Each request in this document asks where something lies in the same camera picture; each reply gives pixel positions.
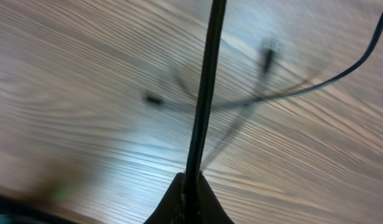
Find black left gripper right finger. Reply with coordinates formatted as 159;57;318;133
197;173;234;224

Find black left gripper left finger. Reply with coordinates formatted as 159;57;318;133
144;172;184;224

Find black micro USB cable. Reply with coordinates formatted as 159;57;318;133
144;0;383;224

